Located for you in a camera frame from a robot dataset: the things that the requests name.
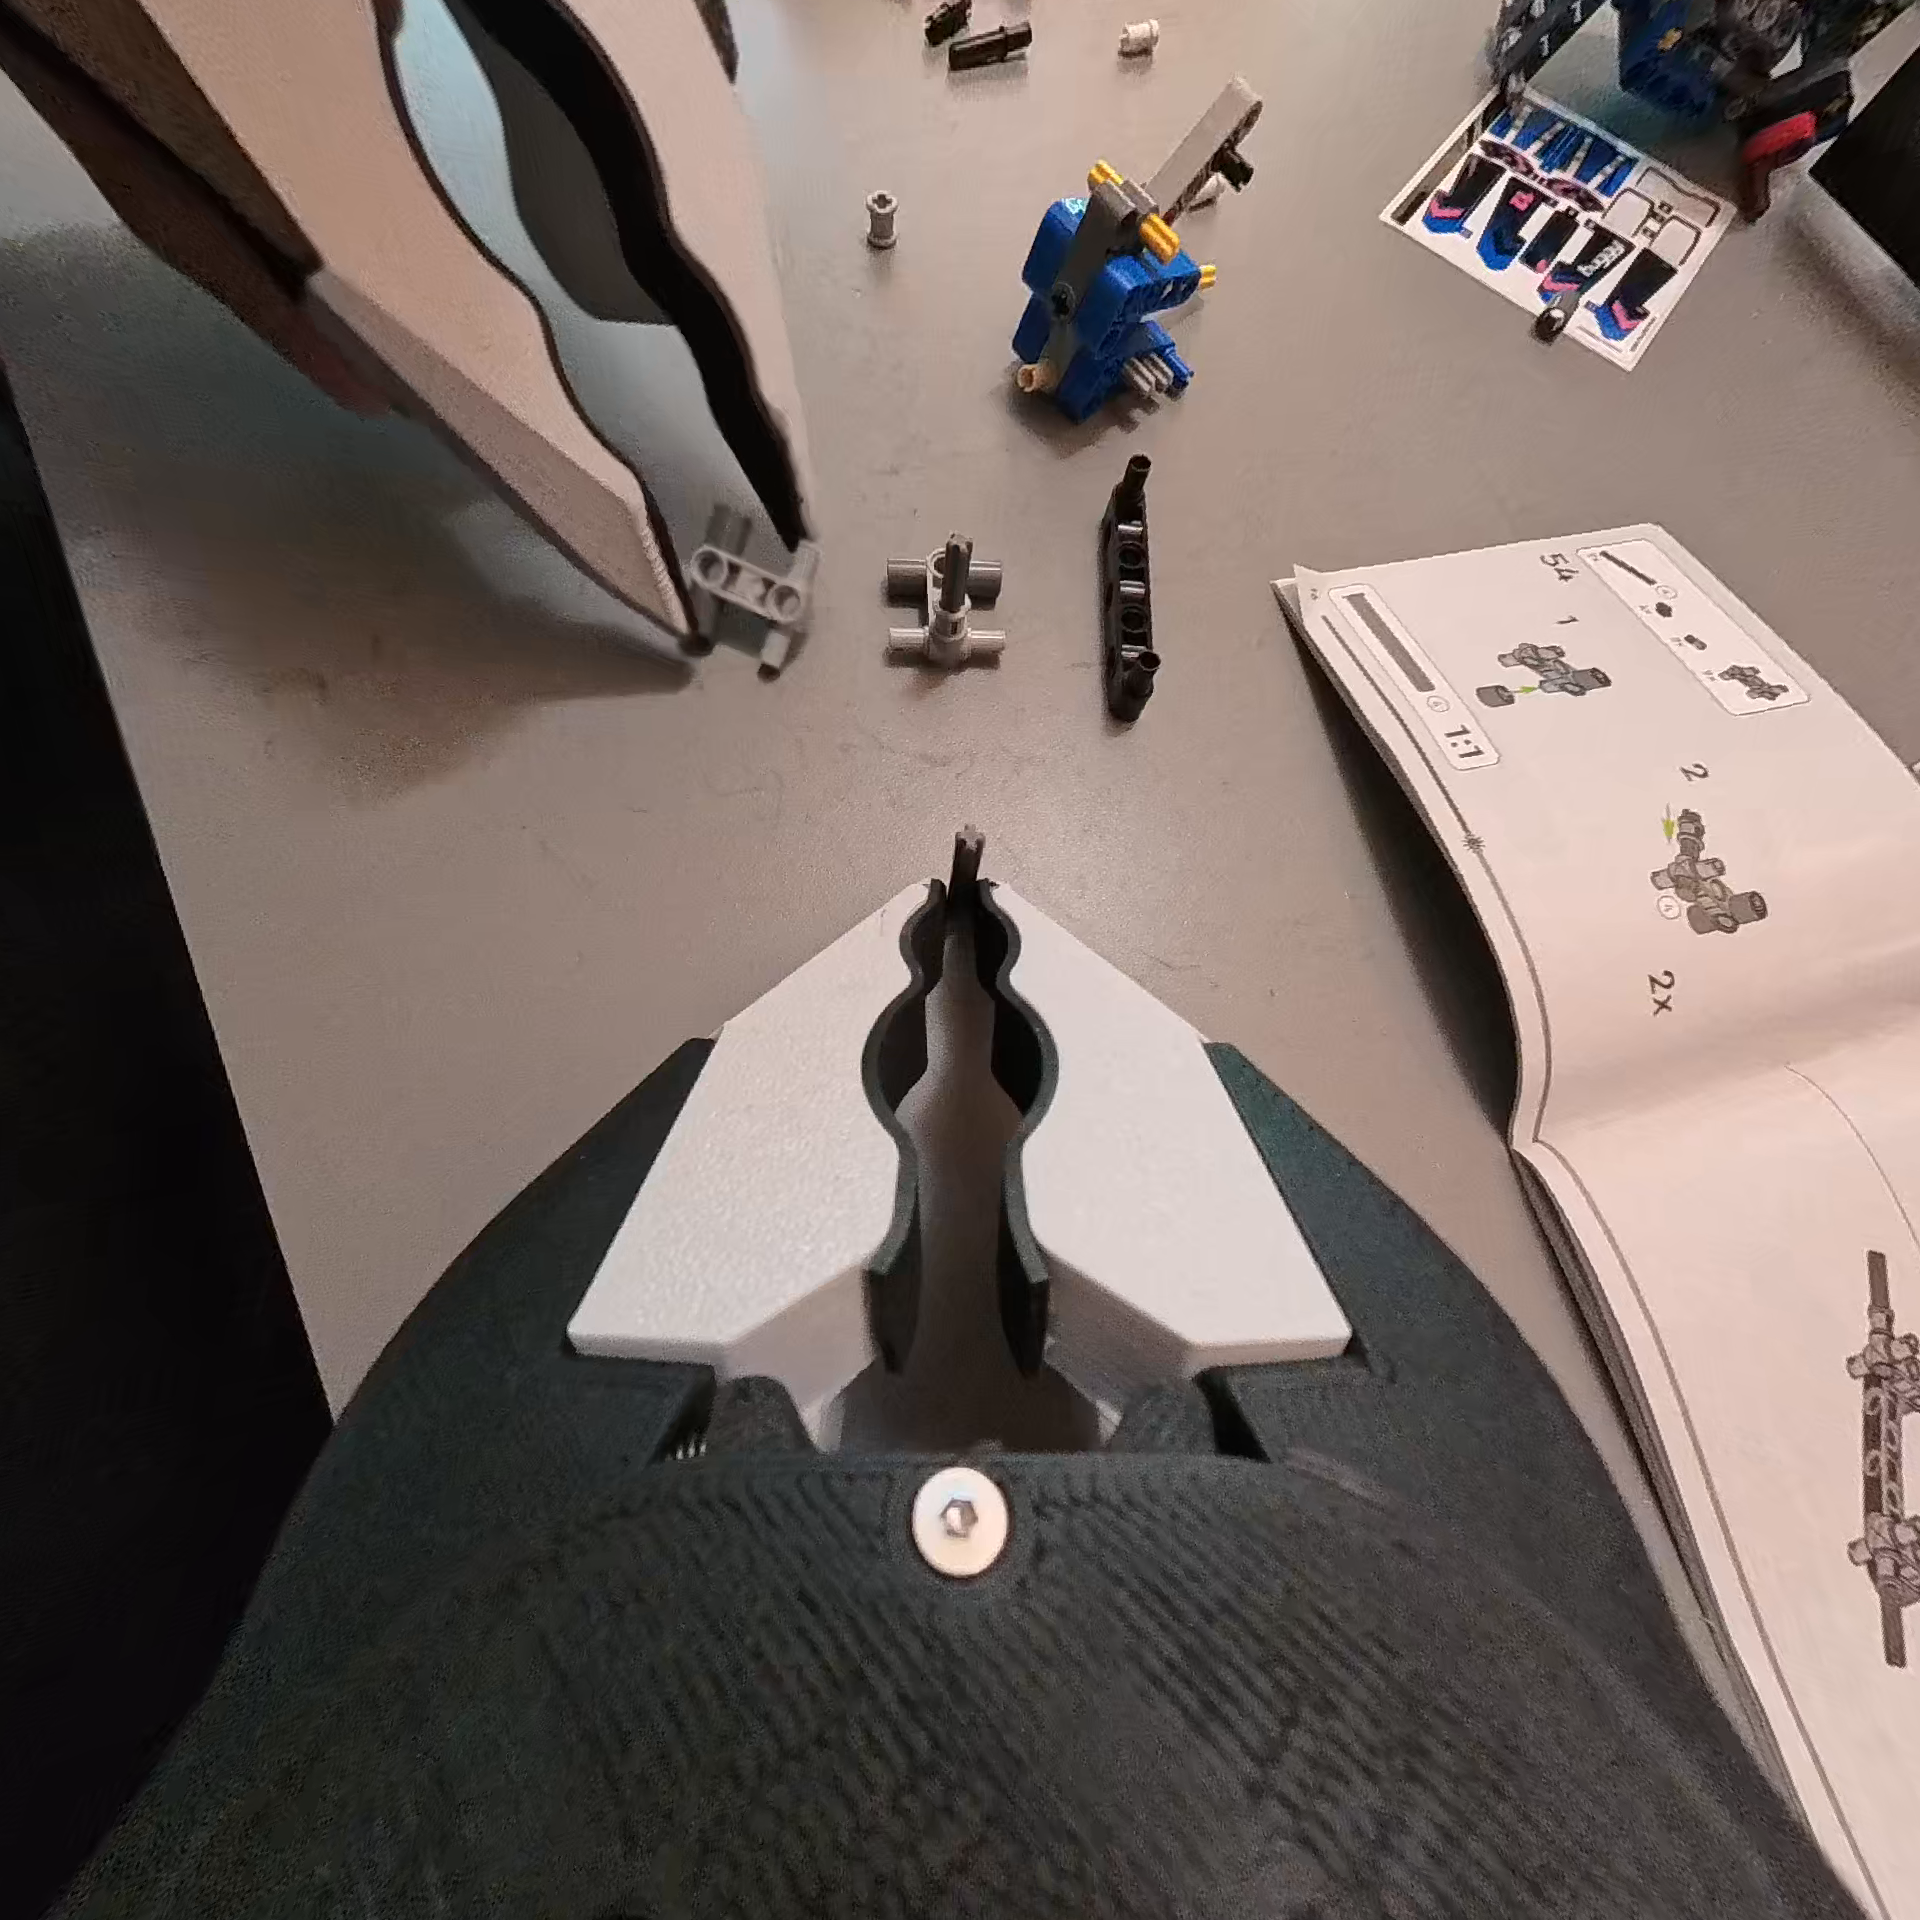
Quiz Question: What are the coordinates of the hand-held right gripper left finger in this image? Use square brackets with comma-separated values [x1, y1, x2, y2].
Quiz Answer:
[566, 885, 950, 1450]

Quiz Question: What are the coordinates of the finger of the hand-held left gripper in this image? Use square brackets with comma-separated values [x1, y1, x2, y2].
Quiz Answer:
[486, 0, 822, 552]
[151, 0, 707, 647]

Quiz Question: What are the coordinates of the sticker sheet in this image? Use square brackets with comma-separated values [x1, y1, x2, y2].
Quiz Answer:
[1377, 85, 1741, 373]

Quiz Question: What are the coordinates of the open instruction manual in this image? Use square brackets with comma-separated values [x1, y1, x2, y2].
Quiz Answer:
[1270, 521, 1920, 1920]

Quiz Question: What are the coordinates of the blue lego assembly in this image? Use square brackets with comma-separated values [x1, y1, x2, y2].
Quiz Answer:
[1009, 78, 1265, 422]

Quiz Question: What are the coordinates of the dark lego set box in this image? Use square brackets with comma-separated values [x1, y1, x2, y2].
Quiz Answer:
[1807, 57, 1920, 287]

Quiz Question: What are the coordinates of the black lego beam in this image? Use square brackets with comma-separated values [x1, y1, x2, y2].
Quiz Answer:
[1098, 455, 1162, 726]

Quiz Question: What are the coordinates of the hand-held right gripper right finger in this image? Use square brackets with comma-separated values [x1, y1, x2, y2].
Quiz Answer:
[978, 885, 1353, 1440]

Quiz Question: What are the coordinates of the partly built lego vehicle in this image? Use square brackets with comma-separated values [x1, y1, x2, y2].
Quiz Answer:
[1488, 0, 1864, 204]

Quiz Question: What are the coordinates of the light grey lego connector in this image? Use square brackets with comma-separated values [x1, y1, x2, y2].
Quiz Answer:
[883, 532, 1008, 669]
[687, 504, 822, 680]

